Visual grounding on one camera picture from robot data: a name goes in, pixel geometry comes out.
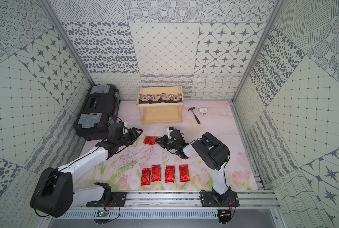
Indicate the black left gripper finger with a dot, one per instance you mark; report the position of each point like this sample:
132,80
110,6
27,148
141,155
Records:
135,132
127,140

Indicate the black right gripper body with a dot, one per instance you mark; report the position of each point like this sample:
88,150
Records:
172,145

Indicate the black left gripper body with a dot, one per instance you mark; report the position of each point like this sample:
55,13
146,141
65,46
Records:
130,136

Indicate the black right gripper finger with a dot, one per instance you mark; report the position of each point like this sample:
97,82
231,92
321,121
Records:
162,140
164,145

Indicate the red tea bag one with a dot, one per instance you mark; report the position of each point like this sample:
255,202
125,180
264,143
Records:
150,140

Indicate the red tea bag three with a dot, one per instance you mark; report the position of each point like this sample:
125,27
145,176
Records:
155,173

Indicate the red tea bag four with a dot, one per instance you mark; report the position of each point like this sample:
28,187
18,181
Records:
169,174

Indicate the red tea bag two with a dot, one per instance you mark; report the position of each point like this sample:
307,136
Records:
146,176

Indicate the floral tea bag one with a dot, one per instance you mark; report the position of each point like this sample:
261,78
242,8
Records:
143,99

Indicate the floral tea bag two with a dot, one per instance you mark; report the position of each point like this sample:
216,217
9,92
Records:
154,98

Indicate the floral tea bag three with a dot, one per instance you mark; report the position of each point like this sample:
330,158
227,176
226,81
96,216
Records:
165,98

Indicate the floral tea bag four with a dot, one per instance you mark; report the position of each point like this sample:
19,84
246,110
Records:
176,98

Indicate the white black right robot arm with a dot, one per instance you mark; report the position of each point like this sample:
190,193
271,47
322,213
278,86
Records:
211,150

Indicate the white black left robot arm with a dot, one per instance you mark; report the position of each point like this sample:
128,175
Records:
54,193

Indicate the red tea bag five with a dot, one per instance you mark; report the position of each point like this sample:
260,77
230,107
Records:
184,173

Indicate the light wooden shelf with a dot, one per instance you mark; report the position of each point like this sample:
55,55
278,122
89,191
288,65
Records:
161,112

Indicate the black plastic toolbox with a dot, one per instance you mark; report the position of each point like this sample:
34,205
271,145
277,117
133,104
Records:
99,111

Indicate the white pipe fitting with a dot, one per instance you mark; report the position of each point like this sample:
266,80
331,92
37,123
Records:
203,111

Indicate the green circuit board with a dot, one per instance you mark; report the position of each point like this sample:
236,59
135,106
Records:
102,214

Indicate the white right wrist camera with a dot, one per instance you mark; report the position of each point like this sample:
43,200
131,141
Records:
169,131

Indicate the black handled hammer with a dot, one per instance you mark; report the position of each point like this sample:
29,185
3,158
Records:
196,118

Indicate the aluminium mounting rail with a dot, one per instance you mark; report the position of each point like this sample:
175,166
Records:
187,199

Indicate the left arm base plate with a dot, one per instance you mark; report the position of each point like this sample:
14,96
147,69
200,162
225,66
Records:
109,199

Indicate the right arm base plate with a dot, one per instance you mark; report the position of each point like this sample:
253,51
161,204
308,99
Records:
213,199

